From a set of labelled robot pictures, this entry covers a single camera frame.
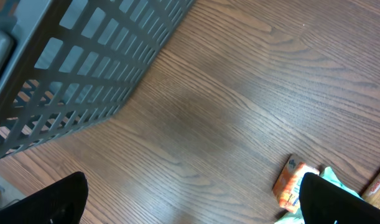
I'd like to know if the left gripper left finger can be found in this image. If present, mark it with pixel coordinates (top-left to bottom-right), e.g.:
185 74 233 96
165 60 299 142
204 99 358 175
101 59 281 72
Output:
0 171 88 224

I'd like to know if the grey plastic shopping basket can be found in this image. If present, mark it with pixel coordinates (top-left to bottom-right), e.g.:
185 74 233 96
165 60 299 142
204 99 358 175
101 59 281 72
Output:
0 0 194 159

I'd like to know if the light blue tissue pack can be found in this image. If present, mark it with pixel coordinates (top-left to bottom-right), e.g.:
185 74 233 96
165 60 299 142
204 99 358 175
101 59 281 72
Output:
274 167 361 224

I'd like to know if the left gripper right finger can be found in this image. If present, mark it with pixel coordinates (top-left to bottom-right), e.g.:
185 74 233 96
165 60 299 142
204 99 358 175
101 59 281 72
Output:
299 172 380 224

